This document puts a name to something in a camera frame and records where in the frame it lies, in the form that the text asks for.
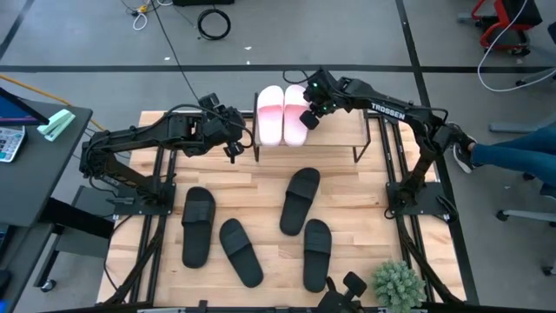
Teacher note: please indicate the person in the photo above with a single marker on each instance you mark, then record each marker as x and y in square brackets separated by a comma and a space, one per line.
[512, 152]

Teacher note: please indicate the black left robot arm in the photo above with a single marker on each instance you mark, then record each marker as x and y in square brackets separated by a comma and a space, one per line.
[143, 132]

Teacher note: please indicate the small green potted plant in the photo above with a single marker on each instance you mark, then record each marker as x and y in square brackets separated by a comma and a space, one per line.
[397, 284]

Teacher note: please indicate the dark office desk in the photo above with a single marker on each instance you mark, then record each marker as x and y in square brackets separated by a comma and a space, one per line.
[39, 174]

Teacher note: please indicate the grey office chair base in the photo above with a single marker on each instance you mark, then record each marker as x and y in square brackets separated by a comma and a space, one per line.
[527, 214]

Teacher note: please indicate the black slide sandal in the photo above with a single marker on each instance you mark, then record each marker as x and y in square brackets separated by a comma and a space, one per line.
[299, 200]
[241, 252]
[317, 256]
[197, 226]

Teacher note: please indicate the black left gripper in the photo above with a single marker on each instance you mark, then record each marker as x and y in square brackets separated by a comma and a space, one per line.
[226, 128]

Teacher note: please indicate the dark flat monitor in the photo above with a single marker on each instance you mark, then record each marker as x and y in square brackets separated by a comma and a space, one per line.
[19, 111]

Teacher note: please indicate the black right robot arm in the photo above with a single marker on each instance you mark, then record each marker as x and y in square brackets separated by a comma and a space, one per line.
[369, 97]

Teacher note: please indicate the wooden shelf with black legs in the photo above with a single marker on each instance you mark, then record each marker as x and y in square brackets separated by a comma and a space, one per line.
[339, 130]

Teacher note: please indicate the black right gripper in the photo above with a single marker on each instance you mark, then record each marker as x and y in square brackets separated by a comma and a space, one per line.
[326, 93]

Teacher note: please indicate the red metal cart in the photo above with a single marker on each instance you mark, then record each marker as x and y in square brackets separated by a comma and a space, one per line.
[504, 26]

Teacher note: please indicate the person's shoe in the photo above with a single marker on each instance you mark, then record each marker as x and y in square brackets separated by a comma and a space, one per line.
[462, 152]

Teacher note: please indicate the grey calculator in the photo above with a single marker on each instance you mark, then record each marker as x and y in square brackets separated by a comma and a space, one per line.
[11, 143]

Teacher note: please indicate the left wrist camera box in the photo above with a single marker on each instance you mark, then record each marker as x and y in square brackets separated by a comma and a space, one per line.
[208, 101]

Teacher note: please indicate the black table camera mount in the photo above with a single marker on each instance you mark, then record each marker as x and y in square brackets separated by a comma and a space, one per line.
[354, 284]

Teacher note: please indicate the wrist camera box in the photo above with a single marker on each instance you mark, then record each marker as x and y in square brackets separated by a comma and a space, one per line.
[309, 120]
[208, 101]

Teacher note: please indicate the mint green stapler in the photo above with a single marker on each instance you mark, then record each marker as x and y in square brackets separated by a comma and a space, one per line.
[55, 125]

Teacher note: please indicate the black aluminium rig frame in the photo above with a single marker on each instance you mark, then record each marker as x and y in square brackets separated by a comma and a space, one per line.
[269, 310]

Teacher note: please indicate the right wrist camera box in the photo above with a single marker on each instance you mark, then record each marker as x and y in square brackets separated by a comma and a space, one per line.
[309, 120]

